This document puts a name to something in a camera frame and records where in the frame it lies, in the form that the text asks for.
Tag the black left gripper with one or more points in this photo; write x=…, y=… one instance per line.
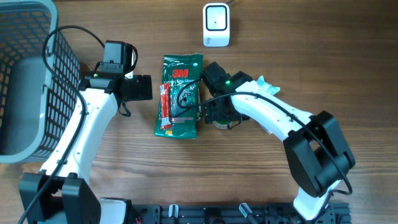
x=143, y=88

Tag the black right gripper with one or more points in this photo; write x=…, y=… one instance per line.
x=212, y=113

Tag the green lid jar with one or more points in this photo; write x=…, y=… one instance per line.
x=222, y=124

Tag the red stick packet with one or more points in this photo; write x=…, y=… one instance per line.
x=165, y=106

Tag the teal tissue pack wrapper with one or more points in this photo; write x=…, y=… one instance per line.
x=267, y=87

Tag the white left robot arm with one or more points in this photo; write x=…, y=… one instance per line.
x=60, y=192

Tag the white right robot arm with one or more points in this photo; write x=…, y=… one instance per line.
x=317, y=152

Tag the white barcode scanner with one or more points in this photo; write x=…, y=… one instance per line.
x=216, y=24

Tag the green 3M gloves pack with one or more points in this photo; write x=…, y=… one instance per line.
x=182, y=72

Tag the grey plastic basket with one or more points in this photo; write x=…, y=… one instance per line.
x=35, y=106

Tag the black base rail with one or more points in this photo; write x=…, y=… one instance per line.
x=269, y=213

